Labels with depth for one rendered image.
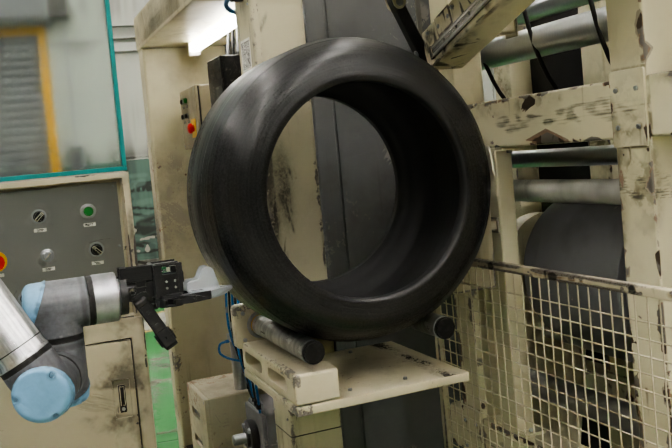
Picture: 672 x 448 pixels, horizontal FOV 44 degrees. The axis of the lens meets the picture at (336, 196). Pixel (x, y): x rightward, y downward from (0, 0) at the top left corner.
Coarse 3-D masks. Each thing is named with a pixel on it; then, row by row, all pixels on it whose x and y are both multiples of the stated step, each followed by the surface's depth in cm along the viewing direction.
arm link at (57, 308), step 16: (32, 288) 146; (48, 288) 147; (64, 288) 147; (80, 288) 148; (32, 304) 144; (48, 304) 145; (64, 304) 146; (80, 304) 147; (32, 320) 144; (48, 320) 145; (64, 320) 146; (80, 320) 148; (96, 320) 150; (48, 336) 145; (64, 336) 146
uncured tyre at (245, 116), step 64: (320, 64) 155; (384, 64) 160; (256, 128) 151; (384, 128) 191; (448, 128) 165; (192, 192) 165; (256, 192) 150; (448, 192) 187; (256, 256) 151; (384, 256) 192; (448, 256) 165; (320, 320) 156; (384, 320) 161
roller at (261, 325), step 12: (252, 324) 186; (264, 324) 179; (276, 324) 175; (264, 336) 178; (276, 336) 170; (288, 336) 164; (300, 336) 161; (288, 348) 163; (300, 348) 157; (312, 348) 156; (312, 360) 156
